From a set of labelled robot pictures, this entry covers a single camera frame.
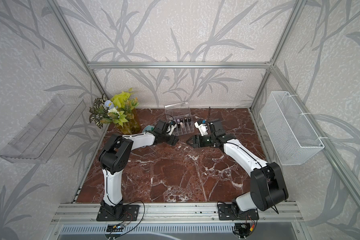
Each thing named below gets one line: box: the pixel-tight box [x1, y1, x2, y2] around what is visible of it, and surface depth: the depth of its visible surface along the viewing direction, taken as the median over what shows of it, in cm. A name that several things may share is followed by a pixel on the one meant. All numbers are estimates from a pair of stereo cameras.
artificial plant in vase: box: [89, 87, 142, 135], surface depth 90 cm
